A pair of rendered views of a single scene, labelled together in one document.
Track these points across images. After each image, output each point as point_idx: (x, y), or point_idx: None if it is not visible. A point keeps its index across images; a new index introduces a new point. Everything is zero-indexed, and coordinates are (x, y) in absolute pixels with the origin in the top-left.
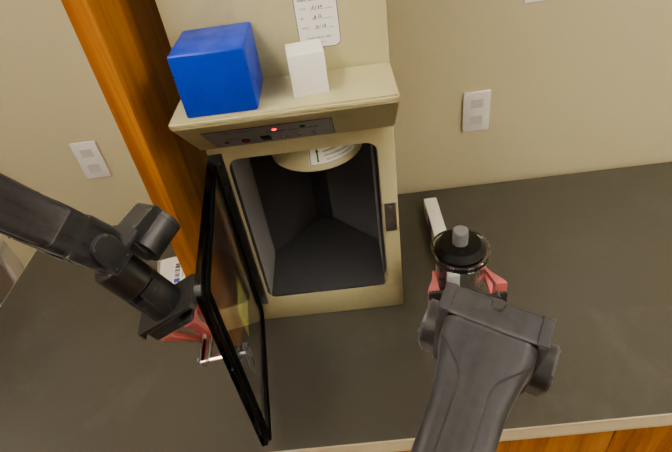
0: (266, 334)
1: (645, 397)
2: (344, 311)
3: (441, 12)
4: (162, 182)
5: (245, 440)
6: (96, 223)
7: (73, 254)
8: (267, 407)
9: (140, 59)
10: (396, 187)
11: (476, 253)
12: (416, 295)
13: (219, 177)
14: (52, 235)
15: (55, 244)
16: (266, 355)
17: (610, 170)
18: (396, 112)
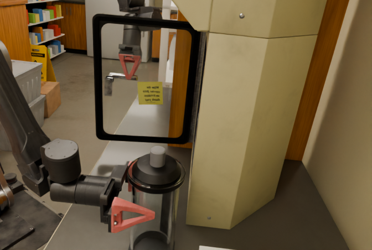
0: (179, 156)
1: None
2: (187, 190)
3: None
4: (177, 14)
5: (114, 145)
6: None
7: None
8: (116, 136)
9: None
10: (200, 103)
11: (138, 168)
12: (194, 235)
13: (196, 35)
14: None
15: None
16: (151, 141)
17: None
18: (173, 0)
